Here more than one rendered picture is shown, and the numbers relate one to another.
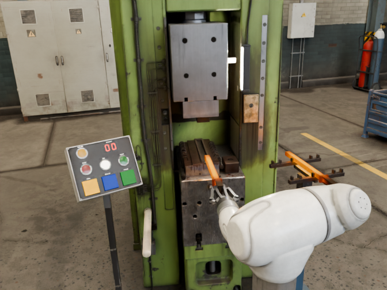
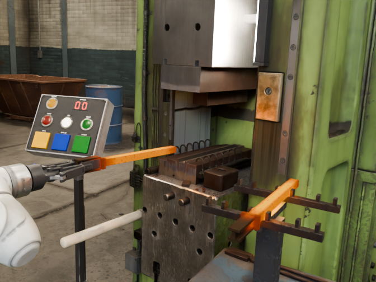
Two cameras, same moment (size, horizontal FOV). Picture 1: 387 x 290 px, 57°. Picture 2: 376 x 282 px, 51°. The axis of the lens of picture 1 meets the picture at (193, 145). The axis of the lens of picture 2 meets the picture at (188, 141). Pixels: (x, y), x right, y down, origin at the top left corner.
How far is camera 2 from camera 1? 1.50 m
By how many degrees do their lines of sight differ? 44
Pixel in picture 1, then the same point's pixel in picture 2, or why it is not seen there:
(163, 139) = (163, 121)
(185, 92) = (165, 51)
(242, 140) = (255, 149)
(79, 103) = not seen: hidden behind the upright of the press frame
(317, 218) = not seen: outside the picture
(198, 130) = (249, 136)
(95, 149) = (66, 104)
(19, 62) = not seen: hidden behind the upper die
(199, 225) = (158, 249)
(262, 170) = (284, 212)
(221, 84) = (205, 42)
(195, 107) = (174, 75)
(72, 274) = (101, 264)
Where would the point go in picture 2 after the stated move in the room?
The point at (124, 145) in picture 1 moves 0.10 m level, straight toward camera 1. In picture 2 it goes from (95, 108) to (78, 110)
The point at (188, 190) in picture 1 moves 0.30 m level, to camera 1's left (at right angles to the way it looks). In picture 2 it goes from (149, 191) to (107, 174)
